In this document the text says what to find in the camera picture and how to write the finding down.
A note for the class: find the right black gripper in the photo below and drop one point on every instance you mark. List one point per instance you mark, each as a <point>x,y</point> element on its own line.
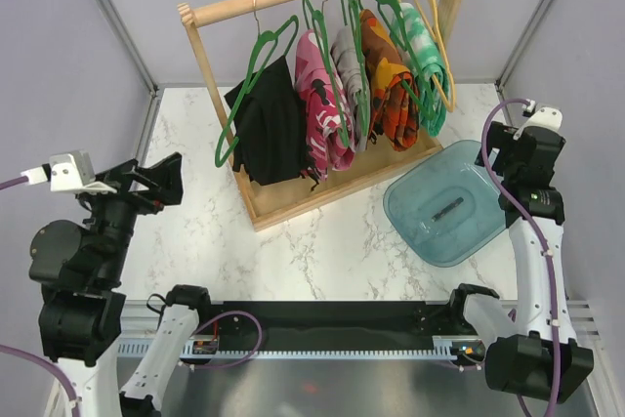
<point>502,138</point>

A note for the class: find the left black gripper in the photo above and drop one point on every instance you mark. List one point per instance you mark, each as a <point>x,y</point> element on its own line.
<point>165,182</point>

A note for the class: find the green hanger with black trousers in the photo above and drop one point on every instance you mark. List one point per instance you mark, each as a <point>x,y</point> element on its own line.
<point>265,45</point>

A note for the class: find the black trousers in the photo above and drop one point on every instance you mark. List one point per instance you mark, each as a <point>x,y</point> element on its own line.
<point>271,128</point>

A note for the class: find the pink camouflage trousers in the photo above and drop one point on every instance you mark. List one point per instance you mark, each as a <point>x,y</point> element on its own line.
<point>329,124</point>

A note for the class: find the green hanger with pink trousers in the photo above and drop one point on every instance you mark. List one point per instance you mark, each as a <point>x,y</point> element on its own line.
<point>314,18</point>

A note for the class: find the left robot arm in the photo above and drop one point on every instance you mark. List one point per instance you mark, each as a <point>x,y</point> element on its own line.
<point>79,267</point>

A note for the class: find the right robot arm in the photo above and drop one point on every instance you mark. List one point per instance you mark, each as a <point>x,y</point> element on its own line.
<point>535,351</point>

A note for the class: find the green hanger with tie-dye trousers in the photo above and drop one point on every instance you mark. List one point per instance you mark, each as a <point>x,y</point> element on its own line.
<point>422,98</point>

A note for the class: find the orange patterned trousers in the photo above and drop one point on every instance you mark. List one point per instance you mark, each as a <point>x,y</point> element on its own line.
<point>393,112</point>

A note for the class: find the green white tie-dye trousers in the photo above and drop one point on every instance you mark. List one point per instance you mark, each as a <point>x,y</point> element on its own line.
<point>428,61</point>

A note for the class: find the yellow hanger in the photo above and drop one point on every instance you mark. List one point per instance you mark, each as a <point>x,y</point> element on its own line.
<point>431,22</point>

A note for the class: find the green hanger with grey trousers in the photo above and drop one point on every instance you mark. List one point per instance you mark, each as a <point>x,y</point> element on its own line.
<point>350,13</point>

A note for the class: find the grey trousers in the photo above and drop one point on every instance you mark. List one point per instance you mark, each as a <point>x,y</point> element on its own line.
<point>355,85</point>

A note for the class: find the blue transparent plastic bin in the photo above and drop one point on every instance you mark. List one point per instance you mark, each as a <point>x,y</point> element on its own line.
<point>446,208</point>

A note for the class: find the wooden clothes rack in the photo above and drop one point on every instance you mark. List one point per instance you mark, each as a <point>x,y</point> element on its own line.
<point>270,205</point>

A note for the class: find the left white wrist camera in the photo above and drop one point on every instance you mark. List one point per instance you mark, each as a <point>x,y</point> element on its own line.
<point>70,172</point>

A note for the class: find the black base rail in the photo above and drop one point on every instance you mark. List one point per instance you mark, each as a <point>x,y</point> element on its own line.
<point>335,330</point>

